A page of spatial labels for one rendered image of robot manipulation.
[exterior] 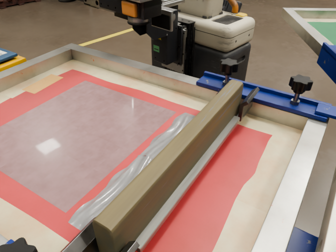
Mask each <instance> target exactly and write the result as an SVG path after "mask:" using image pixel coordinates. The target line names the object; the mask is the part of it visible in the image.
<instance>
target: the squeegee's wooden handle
mask: <svg viewBox="0 0 336 252"><path fill-rule="evenodd" d="M243 87H244V84H243V83H242V82H241V81H237V80H234V79H232V80H230V81H229V82H228V83H227V84H226V85H225V86H224V87H223V88H222V90H221V91H220V92H219V93H218V94H217V95H216V96H215V97H214V98H213V99H212V100H211V101H210V102H209V103H208V104H207V105H206V106H205V107H204V108H203V109H202V110H201V111H200V112H199V113H198V114H197V115H196V116H195V117H194V118H193V119H192V120H191V121H190V122H189V123H188V124H187V125H186V126H185V127H184V128H183V129H182V130H181V131H180V132H179V133H178V134H177V135H176V136H175V137H174V138H173V139H172V140H171V141H170V142H169V143H168V145H167V146H166V147H165V148H164V149H163V150H162V151H161V152H160V153H159V154H158V155H157V156H156V157H155V158H154V159H153V160H152V161H151V162H150V163H149V164H148V165H147V166H146V167H145V168H144V169H143V170H142V171H141V172H140V173H139V174H138V175H137V176H136V177H135V178H134V179H133V180H132V181H131V182H130V183H129V184H128V185H127V186H126V187H125V188H124V189H123V190H122V191H121V192H120V193H119V194H118V195H117V196H116V197H115V198H114V200H113V201H112V202H111V203H110V204H109V205H108V206H107V207H106V208H105V209H104V210H103V211H102V212H101V213H100V214H99V215H98V216H97V217H96V218H95V219H94V220H93V221H92V226H93V230H94V233H95V237H96V241H97V245H98V249H99V252H121V251H122V250H123V248H124V247H125V246H126V245H127V243H128V242H130V241H135V240H136V239H137V238H138V237H139V235H140V234H141V233H142V232H143V230H144V229H145V228H146V227H147V225H148V224H149V223H150V222H151V220H152V219H153V218H154V216H155V215H156V214H157V213H158V211H159V210H160V209H161V208H162V206H163V205H164V204H165V203H166V201H167V200H168V199H169V198H170V196H171V195H172V194H173V193H174V191H175V190H176V189H177V187H178V186H179V185H180V184H181V182H182V181H183V180H184V179H185V177H186V176H187V175H188V174H189V172H190V171H191V170H192V169H193V167H194V166H195V165H196V164H197V162H198V161H199V160H200V158H201V157H202V156H203V155H204V153H205V152H206V151H207V150H208V148H209V147H210V146H211V145H212V143H213V142H214V141H215V140H216V138H217V137H218V136H219V135H220V133H221V132H222V131H223V129H224V128H225V127H226V126H227V124H228V123H229V122H230V121H231V119H232V118H233V117H234V116H237V115H238V113H239V109H240V104H241V98H242V93H243Z"/></svg>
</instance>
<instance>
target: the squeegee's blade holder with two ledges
mask: <svg viewBox="0 0 336 252"><path fill-rule="evenodd" d="M239 122H240V117H238V116H234V117H233V118H232V119H231V121H230V122H229V123H228V124H227V126H226V127H225V128H224V129H223V131H222V132H221V133H220V134H219V136H218V137H217V138H216V139H215V141H214V142H213V143H212V144H211V146H210V147H209V148H208V150H207V151H206V152H205V153H204V155H203V156H202V157H201V158H200V160H199V161H198V162H197V163H196V165H195V166H194V167H193V168H192V170H191V171H190V172H189V173H188V175H187V176H186V177H185V179H184V180H183V181H182V182H181V184H180V185H179V186H178V187H177V189H176V190H175V191H174V192H173V194H172V195H171V196H170V197H169V199H168V200H167V201H166V202H165V204H164V205H163V206H162V208H161V209H160V210H159V211H158V213H157V214H156V215H155V216H154V218H153V219H152V220H151V221H150V223H149V224H148V225H147V226H146V228H145V229H144V230H143V231H142V233H141V234H140V235H139V236H138V238H137V239H136V241H137V242H138V244H139V247H138V248H137V250H136V251H137V252H142V251H143V250H144V249H145V247H146V246H147V245H148V243H149V242H150V241H151V239H152V238H153V237H154V235H155V234H156V233H157V231H158V230H159V229H160V227H161V226H162V225H163V223H164V222H165V221H166V219H167V218H168V217H169V215H170V214H171V213H172V211H173V210H174V209H175V207H176V206H177V205H178V203H179V202H180V200H181V199H182V198H183V196H184V195H185V194H186V192H187V191H188V190H189V188H190V187H191V186H192V184H193V183H194V182H195V180H196V179H197V178H198V176H199V175H200V174H201V172H202V171H203V170H204V168H205V167H206V166H207V164H208V163H209V162H210V160H211V159H212V158H213V156H214V155H215V154H216V152H217V151H218V150H219V148H220V147H221V146H222V144H223V143H224V142H225V140H226V139H227V138H228V136H229V135H230V134H231V132H232V131H233V130H234V128H235V127H236V126H237V124H238V123H239Z"/></svg>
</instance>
